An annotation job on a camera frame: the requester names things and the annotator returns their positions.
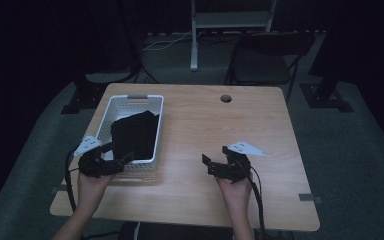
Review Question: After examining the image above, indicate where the right hand-held gripper cable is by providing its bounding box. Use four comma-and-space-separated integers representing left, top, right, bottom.
245, 165, 268, 240

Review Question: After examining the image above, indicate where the white plastic basket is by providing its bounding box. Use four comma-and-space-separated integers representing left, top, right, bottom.
94, 94, 165, 172

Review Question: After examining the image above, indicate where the hand-held gripper cable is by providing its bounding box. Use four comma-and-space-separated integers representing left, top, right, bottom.
245, 165, 268, 240
64, 149, 121, 240

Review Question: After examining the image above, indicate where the left hand-held gripper cable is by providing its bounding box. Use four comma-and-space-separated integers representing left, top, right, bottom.
64, 149, 121, 240

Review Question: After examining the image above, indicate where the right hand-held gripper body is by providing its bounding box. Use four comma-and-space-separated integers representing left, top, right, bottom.
207, 140, 268, 184

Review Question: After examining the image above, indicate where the grey tape strip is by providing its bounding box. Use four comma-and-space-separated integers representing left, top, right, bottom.
298, 192, 324, 204
51, 184, 69, 195

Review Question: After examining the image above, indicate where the white metal stand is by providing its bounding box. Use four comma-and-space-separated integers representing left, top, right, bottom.
189, 0, 278, 72

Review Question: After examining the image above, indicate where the black stand base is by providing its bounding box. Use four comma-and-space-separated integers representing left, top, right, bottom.
61, 71, 141, 115
299, 81, 355, 113

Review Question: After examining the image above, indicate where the person's left hand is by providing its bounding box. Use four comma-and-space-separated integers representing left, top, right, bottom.
77, 173, 115, 210

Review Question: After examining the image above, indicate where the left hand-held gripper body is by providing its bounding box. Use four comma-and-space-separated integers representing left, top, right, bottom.
73, 134, 127, 179

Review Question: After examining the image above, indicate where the black garment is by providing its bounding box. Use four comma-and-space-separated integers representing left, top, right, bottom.
110, 110, 160, 161

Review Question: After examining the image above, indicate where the black folding chair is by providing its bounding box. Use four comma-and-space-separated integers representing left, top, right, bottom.
224, 32, 316, 104

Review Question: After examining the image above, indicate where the white floor cable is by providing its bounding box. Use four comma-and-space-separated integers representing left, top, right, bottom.
142, 29, 203, 52

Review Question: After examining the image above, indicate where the person's right hand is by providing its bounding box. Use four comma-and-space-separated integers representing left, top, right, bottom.
214, 177, 253, 211

